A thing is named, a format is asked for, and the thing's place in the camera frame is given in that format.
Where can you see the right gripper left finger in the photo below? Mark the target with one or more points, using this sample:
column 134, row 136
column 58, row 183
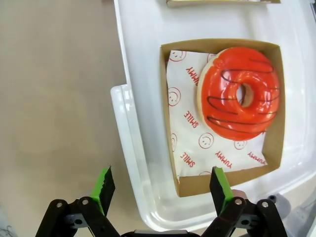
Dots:
column 105, row 190

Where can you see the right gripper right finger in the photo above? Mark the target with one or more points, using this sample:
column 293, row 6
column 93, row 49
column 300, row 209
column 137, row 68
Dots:
column 219, row 190

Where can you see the white printed paper liner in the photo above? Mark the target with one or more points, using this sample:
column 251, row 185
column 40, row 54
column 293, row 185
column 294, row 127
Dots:
column 182, row 111

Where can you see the red glazed donut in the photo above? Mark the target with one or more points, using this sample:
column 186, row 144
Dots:
column 222, row 81

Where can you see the chocolate donut right tray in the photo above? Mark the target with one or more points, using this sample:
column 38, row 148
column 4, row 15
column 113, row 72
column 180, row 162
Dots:
column 222, row 2

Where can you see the round case hinge knob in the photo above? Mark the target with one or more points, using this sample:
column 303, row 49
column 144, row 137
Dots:
column 281, row 207

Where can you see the white display case base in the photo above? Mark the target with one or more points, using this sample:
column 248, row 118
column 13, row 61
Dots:
column 138, row 49

